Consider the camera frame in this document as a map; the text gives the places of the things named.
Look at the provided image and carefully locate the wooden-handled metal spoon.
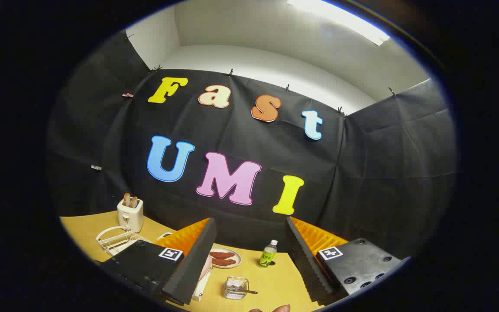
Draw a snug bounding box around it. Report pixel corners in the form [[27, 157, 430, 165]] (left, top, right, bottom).
[[228, 283, 259, 296]]

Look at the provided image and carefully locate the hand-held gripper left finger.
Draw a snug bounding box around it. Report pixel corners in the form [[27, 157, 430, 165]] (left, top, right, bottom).
[[96, 218, 218, 306]]

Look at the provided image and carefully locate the metal wire basket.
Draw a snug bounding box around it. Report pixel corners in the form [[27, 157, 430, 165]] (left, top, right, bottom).
[[223, 276, 250, 300]]

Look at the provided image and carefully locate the black backdrop cloth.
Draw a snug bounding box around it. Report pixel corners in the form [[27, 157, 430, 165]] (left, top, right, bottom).
[[46, 30, 458, 260]]

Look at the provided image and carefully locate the white wire dish rack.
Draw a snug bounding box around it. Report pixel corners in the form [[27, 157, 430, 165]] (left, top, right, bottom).
[[96, 225, 212, 302]]

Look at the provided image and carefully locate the pink plate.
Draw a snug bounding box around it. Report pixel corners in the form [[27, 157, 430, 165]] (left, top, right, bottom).
[[199, 255, 214, 283]]

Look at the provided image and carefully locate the green label drink bottle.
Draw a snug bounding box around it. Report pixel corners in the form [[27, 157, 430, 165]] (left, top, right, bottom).
[[257, 240, 278, 268]]

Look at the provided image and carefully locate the white oval plate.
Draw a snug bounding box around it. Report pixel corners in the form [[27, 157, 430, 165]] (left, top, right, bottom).
[[209, 246, 242, 269]]

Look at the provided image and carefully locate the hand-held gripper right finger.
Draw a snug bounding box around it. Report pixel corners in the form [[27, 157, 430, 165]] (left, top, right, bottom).
[[286, 216, 410, 304]]

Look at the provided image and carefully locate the white toaster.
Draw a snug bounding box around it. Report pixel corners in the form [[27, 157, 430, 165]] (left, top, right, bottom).
[[117, 197, 144, 233]]

